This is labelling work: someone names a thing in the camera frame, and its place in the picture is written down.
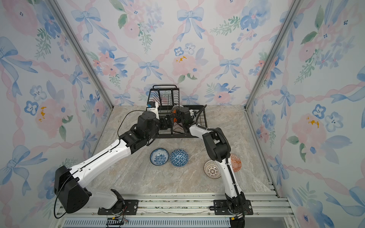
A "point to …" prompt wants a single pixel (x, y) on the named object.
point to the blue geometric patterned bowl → (179, 157)
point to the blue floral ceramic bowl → (159, 156)
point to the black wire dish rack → (168, 97)
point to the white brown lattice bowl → (212, 169)
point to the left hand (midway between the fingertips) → (168, 114)
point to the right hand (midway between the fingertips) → (174, 107)
